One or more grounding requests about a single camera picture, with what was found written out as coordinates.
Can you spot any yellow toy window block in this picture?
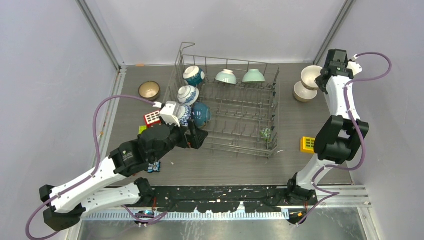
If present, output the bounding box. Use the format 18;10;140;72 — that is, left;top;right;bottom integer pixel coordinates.
300;136;316;154

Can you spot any white bowl blue zigzag pattern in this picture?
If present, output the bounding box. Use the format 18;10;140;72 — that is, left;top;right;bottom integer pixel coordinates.
178;105;192;127

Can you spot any brown patterned bowl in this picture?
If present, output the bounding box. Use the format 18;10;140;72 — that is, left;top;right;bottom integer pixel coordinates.
138;81;161;102

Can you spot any grey wire dish rack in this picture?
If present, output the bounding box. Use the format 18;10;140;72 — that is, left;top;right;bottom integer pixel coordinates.
164;42;280;158

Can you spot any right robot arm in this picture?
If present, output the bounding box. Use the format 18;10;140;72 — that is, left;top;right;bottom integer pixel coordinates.
285;49;370;205

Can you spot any mint green bowl right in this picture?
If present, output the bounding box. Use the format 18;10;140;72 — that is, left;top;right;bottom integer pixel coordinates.
242;69;266;83

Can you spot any green toy block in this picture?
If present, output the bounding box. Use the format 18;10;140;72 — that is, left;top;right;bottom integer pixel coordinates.
138;125;148;134

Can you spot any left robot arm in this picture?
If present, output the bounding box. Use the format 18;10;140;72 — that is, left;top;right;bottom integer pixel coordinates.
39;122;209;231

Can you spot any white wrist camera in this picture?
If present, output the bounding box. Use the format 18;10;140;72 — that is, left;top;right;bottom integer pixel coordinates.
153;101;187;127
347;54;363;77

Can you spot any white bowl blue floral pattern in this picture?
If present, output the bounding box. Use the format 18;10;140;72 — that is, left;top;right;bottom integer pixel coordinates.
177;85;200;106

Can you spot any pale green bowl middle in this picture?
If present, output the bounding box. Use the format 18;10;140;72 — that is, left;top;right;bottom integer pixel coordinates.
215;69;237;85

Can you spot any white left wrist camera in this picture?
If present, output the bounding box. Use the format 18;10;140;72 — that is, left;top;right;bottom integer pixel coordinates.
153;101;187;127

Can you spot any dark teal glazed bowl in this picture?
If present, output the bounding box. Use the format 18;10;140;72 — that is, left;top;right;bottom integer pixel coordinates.
192;102;212;129

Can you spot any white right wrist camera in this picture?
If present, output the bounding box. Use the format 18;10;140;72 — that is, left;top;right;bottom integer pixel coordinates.
347;54;363;77

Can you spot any teal white bowl back left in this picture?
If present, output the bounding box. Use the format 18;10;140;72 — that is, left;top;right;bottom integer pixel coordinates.
182;65;206;87

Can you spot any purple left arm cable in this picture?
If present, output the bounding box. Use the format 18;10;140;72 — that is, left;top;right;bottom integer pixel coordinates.
25;95;170;240

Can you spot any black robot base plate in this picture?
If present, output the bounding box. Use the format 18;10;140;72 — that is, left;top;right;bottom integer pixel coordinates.
121;184;319;215

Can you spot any green owl toy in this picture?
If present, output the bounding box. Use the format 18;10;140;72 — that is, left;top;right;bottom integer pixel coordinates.
260;128;273;143

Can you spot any red white toy window block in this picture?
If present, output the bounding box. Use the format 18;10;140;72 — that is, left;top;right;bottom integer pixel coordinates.
143;110;161;128

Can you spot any beige ceramic bowl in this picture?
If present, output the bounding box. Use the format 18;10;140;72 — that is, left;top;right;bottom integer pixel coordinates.
300;65;323;91
293;81;318;103

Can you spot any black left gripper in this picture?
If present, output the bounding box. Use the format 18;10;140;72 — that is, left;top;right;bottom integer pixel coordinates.
151;117;208;163

